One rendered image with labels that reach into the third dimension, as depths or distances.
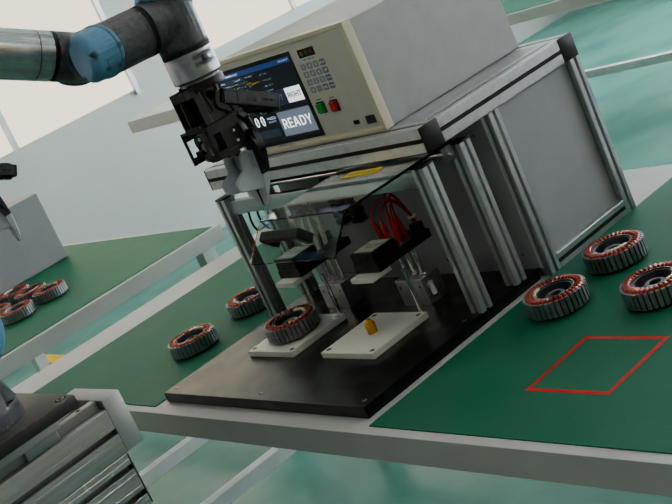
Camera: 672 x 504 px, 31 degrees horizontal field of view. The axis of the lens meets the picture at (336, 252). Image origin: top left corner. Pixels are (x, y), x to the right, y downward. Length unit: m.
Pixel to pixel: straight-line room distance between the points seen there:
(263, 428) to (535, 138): 0.72
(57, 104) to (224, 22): 1.30
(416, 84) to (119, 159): 5.24
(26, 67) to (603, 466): 0.97
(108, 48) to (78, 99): 5.56
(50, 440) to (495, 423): 0.64
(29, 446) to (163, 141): 5.80
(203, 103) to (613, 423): 0.73
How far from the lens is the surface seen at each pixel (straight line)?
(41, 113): 7.19
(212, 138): 1.80
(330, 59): 2.20
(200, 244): 3.90
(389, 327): 2.25
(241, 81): 2.42
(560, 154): 2.33
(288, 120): 2.36
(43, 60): 1.85
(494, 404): 1.86
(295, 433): 2.12
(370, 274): 2.24
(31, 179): 7.12
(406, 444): 1.89
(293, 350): 2.36
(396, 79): 2.20
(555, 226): 2.30
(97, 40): 1.75
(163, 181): 7.51
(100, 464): 1.87
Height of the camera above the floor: 1.50
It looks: 14 degrees down
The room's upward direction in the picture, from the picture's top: 24 degrees counter-clockwise
